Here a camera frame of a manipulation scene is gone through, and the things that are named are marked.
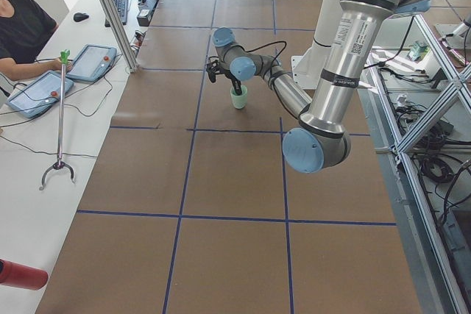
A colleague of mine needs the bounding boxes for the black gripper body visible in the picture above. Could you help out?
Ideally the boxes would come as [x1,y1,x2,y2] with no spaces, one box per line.
[222,69,241,90]

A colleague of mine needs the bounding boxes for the mint green plastic cup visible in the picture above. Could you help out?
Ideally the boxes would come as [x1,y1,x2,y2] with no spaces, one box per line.
[230,85,248,110]

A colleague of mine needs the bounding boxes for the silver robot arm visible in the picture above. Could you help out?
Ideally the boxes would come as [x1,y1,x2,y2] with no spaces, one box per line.
[206,0,431,173]

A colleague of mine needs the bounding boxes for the person's hand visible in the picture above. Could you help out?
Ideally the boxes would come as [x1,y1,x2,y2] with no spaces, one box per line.
[49,58,73,72]

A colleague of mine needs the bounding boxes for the blue tape strip left lengthwise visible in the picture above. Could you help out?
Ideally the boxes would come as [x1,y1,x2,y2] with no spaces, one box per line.
[272,0,295,314]

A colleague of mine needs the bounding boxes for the brown paper table cover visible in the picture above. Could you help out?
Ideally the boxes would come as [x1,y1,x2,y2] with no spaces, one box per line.
[38,0,422,313]

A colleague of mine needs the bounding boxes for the black keyboard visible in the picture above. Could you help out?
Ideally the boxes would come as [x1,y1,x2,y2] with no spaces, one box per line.
[113,0,129,25]

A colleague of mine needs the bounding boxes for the far blue teach pendant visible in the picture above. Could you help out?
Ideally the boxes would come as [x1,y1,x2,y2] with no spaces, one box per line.
[66,44,117,82]

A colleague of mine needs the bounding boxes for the blue teach pendant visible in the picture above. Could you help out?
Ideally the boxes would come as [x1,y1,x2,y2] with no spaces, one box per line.
[6,71,62,118]
[66,44,117,82]

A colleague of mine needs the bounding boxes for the black computer mouse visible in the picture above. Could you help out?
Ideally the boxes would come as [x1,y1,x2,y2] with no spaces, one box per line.
[73,13,89,23]

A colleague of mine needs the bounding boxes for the near blue teach pendant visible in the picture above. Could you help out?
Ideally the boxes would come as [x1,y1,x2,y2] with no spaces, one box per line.
[6,71,62,118]

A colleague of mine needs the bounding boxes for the person in black shirt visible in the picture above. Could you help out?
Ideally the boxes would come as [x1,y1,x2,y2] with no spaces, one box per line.
[1,0,58,81]

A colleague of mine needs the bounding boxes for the red bottle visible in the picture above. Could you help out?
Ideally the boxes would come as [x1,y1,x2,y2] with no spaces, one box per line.
[1,260,49,290]

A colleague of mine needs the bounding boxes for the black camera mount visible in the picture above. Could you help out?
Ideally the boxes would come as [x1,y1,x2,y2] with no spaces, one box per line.
[205,56,224,83]

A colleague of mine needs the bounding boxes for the left black braided cable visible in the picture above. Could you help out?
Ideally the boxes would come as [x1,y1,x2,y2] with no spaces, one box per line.
[242,40,288,79]

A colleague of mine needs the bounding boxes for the green handled grabber tool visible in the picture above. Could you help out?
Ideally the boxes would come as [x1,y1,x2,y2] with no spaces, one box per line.
[39,49,74,190]

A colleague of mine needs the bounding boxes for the aluminium frame post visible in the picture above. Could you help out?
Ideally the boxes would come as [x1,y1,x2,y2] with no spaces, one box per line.
[99,0,138,73]

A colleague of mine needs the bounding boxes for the aluminium side frame rail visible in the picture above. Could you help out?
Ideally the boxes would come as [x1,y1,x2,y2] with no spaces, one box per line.
[360,69,470,313]

